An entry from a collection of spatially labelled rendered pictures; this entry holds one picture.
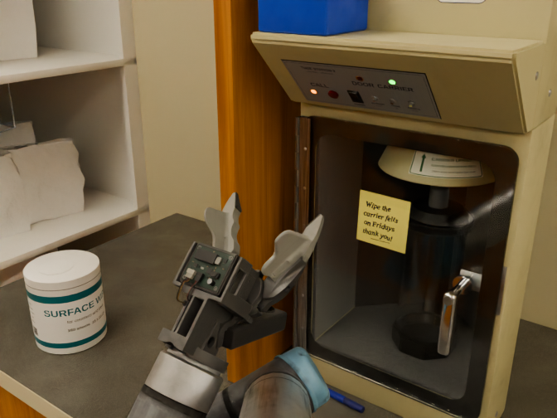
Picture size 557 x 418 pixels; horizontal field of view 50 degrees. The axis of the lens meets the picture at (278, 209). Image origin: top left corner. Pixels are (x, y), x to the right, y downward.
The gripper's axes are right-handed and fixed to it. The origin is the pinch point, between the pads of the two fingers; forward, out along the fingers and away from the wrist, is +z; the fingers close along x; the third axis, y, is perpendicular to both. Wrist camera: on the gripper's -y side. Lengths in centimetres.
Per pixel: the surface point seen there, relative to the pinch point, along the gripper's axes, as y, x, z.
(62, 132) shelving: -57, 131, 27
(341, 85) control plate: 2.4, -2.3, 16.9
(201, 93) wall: -44, 68, 41
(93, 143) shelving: -58, 115, 26
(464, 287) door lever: -18.2, -18.9, 2.4
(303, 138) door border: -8.0, 6.9, 14.1
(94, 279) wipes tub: -19.0, 42.8, -15.0
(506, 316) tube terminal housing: -24.3, -23.6, 2.0
